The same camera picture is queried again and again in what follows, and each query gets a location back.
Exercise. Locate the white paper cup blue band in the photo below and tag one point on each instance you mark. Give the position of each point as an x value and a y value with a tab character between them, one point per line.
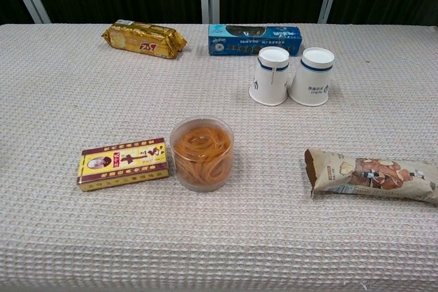
311	80
268	80

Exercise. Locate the clear tub of rubber bands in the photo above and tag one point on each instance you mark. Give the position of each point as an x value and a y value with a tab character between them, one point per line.
202	155

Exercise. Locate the blue long cardboard box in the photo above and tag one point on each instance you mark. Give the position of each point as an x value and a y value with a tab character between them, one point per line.
239	37

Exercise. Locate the yellow red cardboard box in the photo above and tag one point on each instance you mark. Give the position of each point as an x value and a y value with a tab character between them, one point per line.
123	163

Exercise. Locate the beige woven tablecloth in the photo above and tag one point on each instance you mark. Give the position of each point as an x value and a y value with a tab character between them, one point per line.
219	237

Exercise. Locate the gold biscuit packet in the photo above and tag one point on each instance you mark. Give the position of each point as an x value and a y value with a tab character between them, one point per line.
143	39

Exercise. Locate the beige nut snack packet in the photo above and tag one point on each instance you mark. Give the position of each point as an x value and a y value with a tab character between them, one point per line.
369	175

